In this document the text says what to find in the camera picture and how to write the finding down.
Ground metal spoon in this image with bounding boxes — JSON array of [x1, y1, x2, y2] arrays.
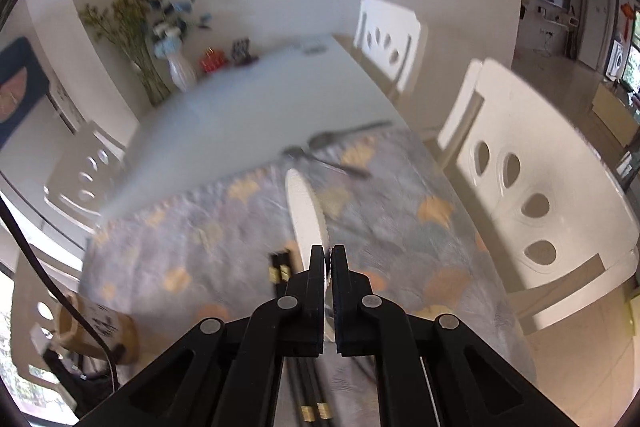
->
[[307, 121, 395, 148]]

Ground small dark patterned box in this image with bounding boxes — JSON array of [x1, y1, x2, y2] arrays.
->
[[231, 38, 258, 65]]

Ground dried green plant bunch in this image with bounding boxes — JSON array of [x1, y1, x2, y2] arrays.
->
[[79, 0, 173, 108]]

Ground black cable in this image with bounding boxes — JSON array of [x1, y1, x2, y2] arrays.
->
[[0, 196, 121, 395]]

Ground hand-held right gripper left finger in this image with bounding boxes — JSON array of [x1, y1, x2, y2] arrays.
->
[[75, 245, 331, 427]]

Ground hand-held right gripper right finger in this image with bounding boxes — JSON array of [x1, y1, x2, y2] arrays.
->
[[330, 245, 576, 427]]

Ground white tall cabinet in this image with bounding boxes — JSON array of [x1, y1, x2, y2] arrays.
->
[[580, 0, 613, 70]]

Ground white vase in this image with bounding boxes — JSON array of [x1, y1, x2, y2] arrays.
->
[[167, 52, 197, 94]]

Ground small red box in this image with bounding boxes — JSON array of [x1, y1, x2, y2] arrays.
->
[[200, 49, 223, 75]]

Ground white plate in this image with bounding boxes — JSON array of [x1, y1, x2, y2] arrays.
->
[[284, 168, 333, 343]]

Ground dark blue wall hanging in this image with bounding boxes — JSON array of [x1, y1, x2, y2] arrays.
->
[[0, 37, 51, 148]]

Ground grey fan-patterned table mat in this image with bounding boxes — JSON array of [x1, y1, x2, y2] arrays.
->
[[82, 127, 538, 427]]

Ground low wooden cabinet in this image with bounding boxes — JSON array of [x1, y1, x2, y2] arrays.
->
[[591, 83, 640, 148]]

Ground white washing machine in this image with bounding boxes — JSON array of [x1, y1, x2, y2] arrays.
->
[[605, 41, 631, 82]]

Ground bamboo utensil holder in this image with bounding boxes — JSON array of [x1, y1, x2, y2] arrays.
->
[[56, 293, 140, 365]]

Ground red hanging ornament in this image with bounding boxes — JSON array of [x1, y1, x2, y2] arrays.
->
[[620, 2, 638, 40]]

